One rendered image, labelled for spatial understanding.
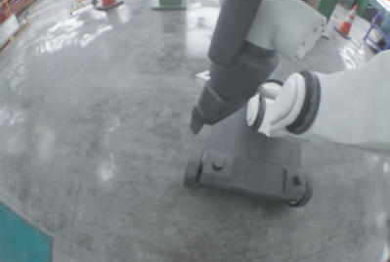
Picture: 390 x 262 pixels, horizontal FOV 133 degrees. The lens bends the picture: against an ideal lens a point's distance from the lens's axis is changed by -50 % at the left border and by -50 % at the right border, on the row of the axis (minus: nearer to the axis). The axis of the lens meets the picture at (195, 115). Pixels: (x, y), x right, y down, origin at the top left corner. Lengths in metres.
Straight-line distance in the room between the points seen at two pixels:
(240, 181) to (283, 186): 0.19
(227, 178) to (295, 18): 0.57
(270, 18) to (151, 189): 0.81
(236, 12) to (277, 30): 0.04
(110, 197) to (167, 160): 0.36
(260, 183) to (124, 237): 0.67
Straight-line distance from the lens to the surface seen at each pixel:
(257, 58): 0.20
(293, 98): 0.34
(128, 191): 0.88
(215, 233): 0.84
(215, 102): 0.26
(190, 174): 0.66
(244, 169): 0.69
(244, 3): 0.15
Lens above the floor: 0.83
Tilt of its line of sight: 58 degrees down
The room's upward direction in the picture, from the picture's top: 4 degrees clockwise
